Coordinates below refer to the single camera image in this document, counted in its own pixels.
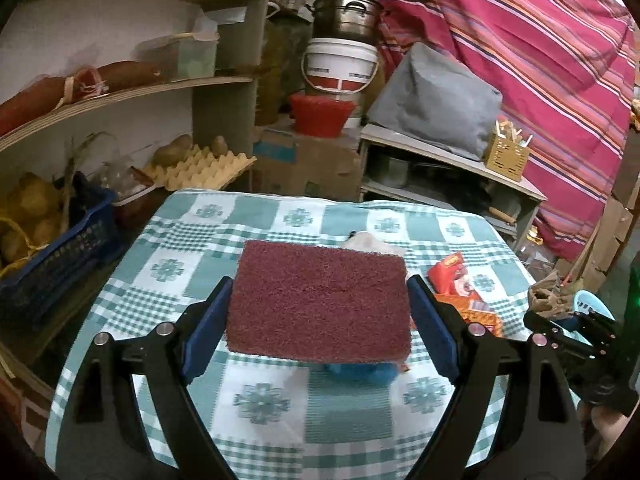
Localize clear plastic container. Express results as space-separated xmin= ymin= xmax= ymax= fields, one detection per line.
xmin=134 ymin=32 xmax=220 ymax=81

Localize red plastic basin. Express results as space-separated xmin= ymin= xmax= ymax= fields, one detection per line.
xmin=290 ymin=94 xmax=356 ymax=138

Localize light blue plastic basket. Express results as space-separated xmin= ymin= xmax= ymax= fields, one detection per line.
xmin=570 ymin=290 xmax=617 ymax=323

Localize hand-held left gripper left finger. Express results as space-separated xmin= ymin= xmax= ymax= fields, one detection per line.
xmin=72 ymin=276 xmax=238 ymax=480

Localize metal pot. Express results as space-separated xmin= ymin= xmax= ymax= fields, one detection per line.
xmin=311 ymin=0 xmax=387 ymax=46

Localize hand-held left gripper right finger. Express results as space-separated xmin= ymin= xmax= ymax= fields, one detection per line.
xmin=406 ymin=275 xmax=587 ymax=480

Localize red orange snack wrapper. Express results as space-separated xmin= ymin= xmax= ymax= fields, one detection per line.
xmin=426 ymin=252 xmax=505 ymax=337

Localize wooden shelf unit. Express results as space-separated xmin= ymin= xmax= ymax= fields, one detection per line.
xmin=0 ymin=0 xmax=278 ymax=401

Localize green checked tablecloth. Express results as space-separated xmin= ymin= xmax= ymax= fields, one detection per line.
xmin=45 ymin=189 xmax=538 ymax=476

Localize red mesh sack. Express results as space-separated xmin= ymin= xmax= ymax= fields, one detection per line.
xmin=0 ymin=61 xmax=162 ymax=136

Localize yellow oil bottle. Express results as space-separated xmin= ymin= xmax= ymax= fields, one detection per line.
xmin=255 ymin=2 xmax=302 ymax=127

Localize red striped cloth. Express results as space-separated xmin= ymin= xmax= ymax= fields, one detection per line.
xmin=360 ymin=0 xmax=640 ymax=262

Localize cardboard egg tray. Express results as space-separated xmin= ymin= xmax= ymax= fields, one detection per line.
xmin=145 ymin=146 xmax=257 ymax=192

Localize cardboard panels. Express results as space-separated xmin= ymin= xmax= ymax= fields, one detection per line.
xmin=562 ymin=160 xmax=640 ymax=293

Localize yellow mesh bag of potatoes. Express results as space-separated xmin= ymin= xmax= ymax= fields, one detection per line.
xmin=0 ymin=172 xmax=67 ymax=271

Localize grey low cabinet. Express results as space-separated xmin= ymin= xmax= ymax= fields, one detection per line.
xmin=359 ymin=125 xmax=548 ymax=257

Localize yellow utensil holder basket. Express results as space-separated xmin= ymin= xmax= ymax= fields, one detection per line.
xmin=482 ymin=119 xmax=532 ymax=182

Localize dark blue plastic crate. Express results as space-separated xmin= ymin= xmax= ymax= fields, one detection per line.
xmin=0 ymin=187 xmax=122 ymax=331

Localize blue plastic bag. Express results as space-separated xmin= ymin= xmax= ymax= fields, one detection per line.
xmin=320 ymin=359 xmax=407 ymax=386

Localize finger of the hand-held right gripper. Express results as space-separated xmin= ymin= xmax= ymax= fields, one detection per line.
xmin=523 ymin=310 xmax=592 ymax=367
xmin=574 ymin=311 xmax=624 ymax=347

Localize pink wrapper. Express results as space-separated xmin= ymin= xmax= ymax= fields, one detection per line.
xmin=342 ymin=230 xmax=403 ymax=257

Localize white plastic bucket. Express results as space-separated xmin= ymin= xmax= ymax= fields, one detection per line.
xmin=301 ymin=37 xmax=381 ymax=129

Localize maroon scouring pad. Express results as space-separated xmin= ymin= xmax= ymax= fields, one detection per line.
xmin=225 ymin=240 xmax=413 ymax=363

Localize grey cushion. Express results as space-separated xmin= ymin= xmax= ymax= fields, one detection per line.
xmin=367 ymin=42 xmax=503 ymax=163

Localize cardboard box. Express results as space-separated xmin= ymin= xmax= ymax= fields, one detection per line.
xmin=252 ymin=127 xmax=364 ymax=202

